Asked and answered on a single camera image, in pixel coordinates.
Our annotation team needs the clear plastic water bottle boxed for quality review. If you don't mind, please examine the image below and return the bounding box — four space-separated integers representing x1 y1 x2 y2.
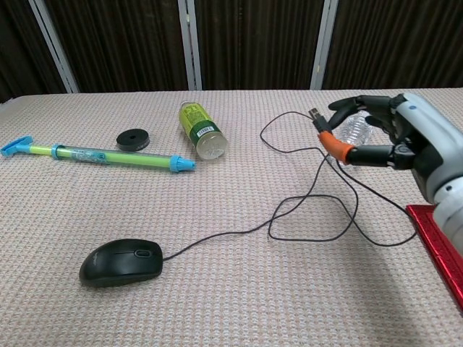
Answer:
331 111 375 167

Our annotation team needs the blue green toy water pump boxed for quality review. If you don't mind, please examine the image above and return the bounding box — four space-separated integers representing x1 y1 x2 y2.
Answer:
0 135 197 175

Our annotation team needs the green label plastic bottle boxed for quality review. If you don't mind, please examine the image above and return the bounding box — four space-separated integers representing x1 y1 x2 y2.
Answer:
179 101 231 161

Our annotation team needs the beige woven tablecloth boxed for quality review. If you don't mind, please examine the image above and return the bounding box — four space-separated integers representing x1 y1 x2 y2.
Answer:
0 88 463 347

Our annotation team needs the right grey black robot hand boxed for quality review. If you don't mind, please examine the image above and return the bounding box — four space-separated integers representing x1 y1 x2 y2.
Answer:
317 93 463 205

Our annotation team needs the grey metal partition post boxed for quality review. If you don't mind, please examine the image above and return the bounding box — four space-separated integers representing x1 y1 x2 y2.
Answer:
177 0 203 91
28 0 80 94
310 0 339 90

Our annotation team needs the black computer mouse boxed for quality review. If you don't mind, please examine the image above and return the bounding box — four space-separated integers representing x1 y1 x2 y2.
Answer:
78 238 165 289

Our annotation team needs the black tape roll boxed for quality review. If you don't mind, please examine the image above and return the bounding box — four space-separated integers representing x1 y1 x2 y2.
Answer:
116 129 152 152

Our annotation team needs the black cable with plug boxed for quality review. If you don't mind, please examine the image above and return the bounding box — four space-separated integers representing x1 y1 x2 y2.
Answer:
161 107 418 262

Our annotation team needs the red flat tray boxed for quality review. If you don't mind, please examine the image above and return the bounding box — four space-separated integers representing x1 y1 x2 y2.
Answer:
405 204 463 313

